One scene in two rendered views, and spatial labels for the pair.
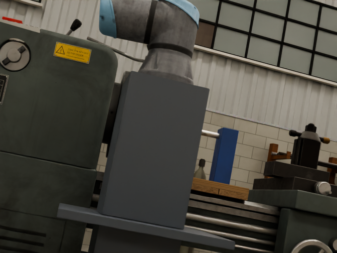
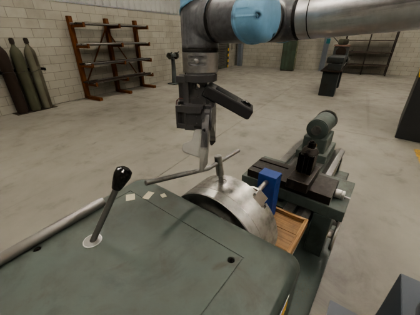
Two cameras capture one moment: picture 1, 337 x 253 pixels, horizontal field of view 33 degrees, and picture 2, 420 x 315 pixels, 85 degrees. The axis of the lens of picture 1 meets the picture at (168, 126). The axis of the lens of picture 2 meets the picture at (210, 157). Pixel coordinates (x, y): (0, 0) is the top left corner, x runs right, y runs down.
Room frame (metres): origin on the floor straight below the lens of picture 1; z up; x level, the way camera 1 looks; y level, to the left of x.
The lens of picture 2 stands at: (1.63, 0.54, 1.62)
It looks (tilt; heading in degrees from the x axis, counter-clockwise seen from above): 28 degrees down; 315
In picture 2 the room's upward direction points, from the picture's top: straight up
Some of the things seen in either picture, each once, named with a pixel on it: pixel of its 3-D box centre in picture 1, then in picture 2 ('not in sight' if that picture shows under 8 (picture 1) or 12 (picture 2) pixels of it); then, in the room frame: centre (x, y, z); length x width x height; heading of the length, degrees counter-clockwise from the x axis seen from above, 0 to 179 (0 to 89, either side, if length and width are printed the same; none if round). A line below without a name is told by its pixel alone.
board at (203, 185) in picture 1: (193, 185); (255, 224); (2.02, -0.13, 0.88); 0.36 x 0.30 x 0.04; 8
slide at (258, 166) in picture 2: (294, 188); (290, 177); (2.06, -0.50, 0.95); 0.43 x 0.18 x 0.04; 8
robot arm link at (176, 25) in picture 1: (173, 25); not in sight; (1.44, 0.04, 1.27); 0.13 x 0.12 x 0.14; 92
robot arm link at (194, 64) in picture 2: not in sight; (200, 64); (2.01, 0.19, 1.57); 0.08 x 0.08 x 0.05
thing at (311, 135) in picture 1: (309, 136); (310, 149); (1.99, -0.50, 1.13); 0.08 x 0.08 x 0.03
